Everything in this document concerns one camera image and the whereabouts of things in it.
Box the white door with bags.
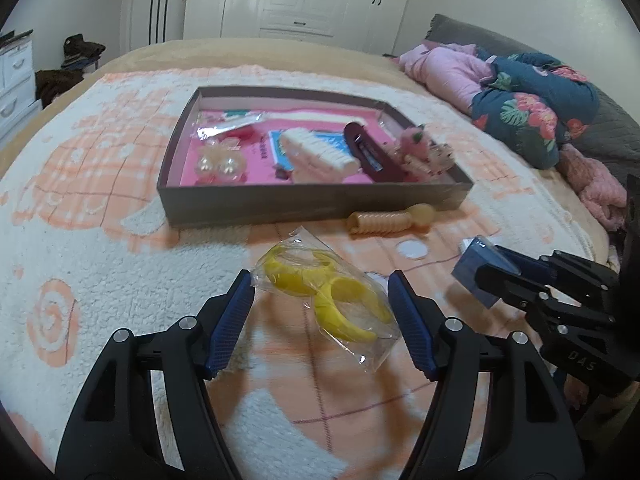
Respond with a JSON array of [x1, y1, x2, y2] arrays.
[[119, 0, 186, 53]]

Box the yellow rings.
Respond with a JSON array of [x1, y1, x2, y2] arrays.
[[249, 225, 404, 376]]

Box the pearl bead hair ties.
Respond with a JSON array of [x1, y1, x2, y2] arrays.
[[194, 135, 250, 184]]

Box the grey pillow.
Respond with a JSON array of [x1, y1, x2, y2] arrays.
[[425, 13, 639, 177]]

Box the pile of dark clothes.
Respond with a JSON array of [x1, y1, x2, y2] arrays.
[[35, 34, 106, 108]]

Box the blue floral quilt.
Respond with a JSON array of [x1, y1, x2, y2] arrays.
[[471, 49, 600, 170]]

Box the beige bed cover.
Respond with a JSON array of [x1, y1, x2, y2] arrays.
[[1, 39, 608, 271]]

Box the white comb hair clip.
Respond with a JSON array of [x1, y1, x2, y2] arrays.
[[279, 128, 361, 184]]

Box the pink plush hair accessory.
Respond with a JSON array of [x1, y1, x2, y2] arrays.
[[383, 125, 456, 182]]

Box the white drawer cabinet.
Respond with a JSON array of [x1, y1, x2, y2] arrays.
[[0, 30, 41, 148]]

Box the red bead hair accessory packet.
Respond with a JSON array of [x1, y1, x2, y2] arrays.
[[195, 112, 269, 141]]

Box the small blue box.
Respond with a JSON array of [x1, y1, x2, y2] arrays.
[[451, 235, 522, 310]]

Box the white orange patterned blanket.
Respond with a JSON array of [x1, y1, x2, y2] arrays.
[[1, 66, 608, 479]]

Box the peach spiral hair tie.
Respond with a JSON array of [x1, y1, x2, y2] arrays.
[[346, 202, 436, 236]]

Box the blue card with characters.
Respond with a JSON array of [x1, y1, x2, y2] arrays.
[[269, 128, 358, 174]]

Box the pink knitted cloth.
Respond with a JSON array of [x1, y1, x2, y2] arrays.
[[556, 144, 627, 232]]

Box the dark maroon hair clip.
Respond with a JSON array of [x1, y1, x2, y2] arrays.
[[344, 122, 406, 183]]

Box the pink quilt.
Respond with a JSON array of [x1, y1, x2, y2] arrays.
[[395, 40, 496, 116]]

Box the brown cardboard tray box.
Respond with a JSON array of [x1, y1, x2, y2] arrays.
[[157, 86, 473, 227]]

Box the white wardrobe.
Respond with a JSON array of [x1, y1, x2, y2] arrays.
[[183, 0, 407, 55]]

